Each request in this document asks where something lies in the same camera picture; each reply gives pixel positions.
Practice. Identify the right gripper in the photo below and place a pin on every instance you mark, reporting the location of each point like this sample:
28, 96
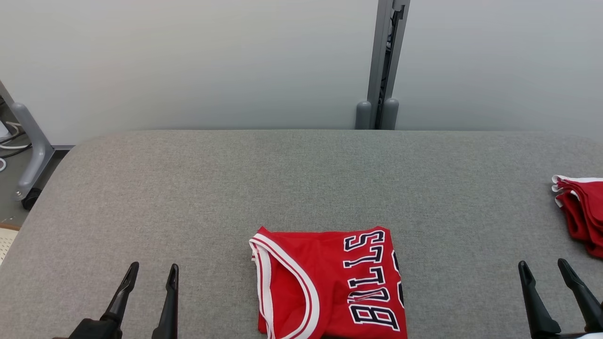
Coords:
591, 336

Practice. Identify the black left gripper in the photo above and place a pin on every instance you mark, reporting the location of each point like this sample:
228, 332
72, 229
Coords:
96, 330

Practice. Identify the red shorts with white stripes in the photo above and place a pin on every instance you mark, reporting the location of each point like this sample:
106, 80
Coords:
586, 212

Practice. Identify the red Bulls basketball jersey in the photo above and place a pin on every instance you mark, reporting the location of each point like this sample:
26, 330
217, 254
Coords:
301, 263

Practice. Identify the cream perforated basket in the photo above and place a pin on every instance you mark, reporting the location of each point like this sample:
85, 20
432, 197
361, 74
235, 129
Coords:
5, 245

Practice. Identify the light grey partition panel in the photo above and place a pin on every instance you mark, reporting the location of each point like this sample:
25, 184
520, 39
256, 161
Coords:
494, 61
188, 61

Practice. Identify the grey partition frame leg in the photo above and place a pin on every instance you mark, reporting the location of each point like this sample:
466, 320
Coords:
35, 150

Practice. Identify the grey partition post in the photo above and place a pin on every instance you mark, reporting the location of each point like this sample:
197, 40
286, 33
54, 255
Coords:
377, 56

